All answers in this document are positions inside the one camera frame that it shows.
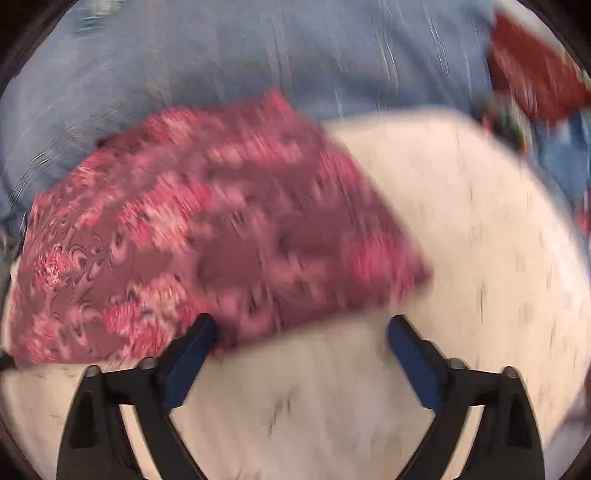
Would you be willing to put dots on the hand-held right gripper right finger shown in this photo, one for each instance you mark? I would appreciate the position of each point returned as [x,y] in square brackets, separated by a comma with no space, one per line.
[413,364]

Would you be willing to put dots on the red plastic bag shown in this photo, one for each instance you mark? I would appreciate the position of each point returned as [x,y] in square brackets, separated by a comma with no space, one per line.
[535,69]

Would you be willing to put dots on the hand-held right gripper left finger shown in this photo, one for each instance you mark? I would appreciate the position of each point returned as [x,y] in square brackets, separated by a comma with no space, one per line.
[189,364]

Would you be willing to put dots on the cream leaf-print blanket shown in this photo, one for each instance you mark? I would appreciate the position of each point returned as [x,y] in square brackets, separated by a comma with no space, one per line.
[415,323]

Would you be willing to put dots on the pink floral shirt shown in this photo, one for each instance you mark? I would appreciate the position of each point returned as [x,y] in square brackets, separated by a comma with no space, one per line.
[207,249]

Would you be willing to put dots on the blue denim cloth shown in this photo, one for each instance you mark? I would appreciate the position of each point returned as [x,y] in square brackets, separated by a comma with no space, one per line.
[563,152]

